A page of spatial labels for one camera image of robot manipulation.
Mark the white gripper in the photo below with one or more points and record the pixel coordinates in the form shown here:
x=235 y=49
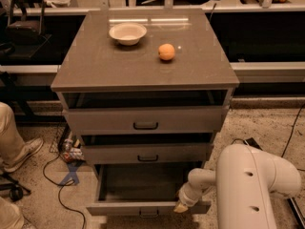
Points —
x=186 y=197

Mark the grey bottom drawer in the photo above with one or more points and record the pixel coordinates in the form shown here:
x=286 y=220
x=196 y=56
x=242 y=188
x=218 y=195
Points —
x=147 y=190

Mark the grey drawer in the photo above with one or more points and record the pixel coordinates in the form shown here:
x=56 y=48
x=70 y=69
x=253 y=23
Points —
x=147 y=190
x=125 y=121
x=147 y=153

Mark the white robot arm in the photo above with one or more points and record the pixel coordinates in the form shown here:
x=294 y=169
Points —
x=245 y=179

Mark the grey top drawer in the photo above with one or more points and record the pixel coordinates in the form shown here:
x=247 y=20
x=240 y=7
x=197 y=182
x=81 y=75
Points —
x=125 y=121

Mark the grey middle drawer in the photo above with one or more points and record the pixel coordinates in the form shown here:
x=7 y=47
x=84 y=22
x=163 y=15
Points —
x=147 y=153

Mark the grey drawer cabinet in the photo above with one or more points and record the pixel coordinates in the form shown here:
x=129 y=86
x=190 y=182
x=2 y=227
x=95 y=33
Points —
x=100 y=73

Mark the black phone device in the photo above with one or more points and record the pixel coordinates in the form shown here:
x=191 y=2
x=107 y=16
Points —
x=252 y=142

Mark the blue tape cross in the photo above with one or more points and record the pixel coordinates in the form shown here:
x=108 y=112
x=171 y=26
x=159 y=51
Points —
x=72 y=173

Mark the black bar on floor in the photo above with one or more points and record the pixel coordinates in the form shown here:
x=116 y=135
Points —
x=297 y=213

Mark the plastic bottle on floor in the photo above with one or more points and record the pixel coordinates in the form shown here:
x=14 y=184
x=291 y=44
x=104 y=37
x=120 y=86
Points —
x=66 y=148

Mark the orange fruit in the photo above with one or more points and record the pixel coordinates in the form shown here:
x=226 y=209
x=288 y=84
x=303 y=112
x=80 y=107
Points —
x=166 y=52

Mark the white sneaker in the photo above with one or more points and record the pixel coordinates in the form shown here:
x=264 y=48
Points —
x=29 y=149

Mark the black chair wheel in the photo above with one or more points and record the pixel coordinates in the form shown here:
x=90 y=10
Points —
x=14 y=187

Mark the person knee beige trousers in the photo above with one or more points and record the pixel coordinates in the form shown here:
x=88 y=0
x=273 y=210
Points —
x=10 y=215

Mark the person leg beige trousers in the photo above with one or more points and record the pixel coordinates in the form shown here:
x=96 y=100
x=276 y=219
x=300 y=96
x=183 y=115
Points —
x=11 y=141

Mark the white bowl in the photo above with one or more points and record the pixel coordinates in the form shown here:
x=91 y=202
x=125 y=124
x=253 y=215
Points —
x=127 y=34

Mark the black chair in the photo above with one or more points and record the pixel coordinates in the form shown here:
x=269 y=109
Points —
x=25 y=31

